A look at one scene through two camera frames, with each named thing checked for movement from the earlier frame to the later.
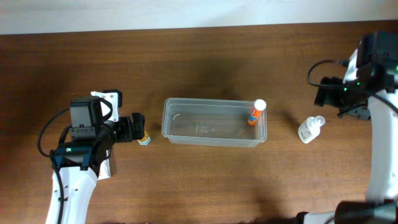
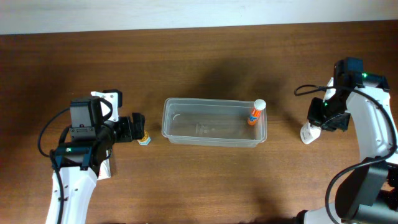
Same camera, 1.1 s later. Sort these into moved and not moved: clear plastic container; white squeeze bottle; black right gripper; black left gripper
Moved: black right gripper
Not moved: white squeeze bottle; clear plastic container; black left gripper
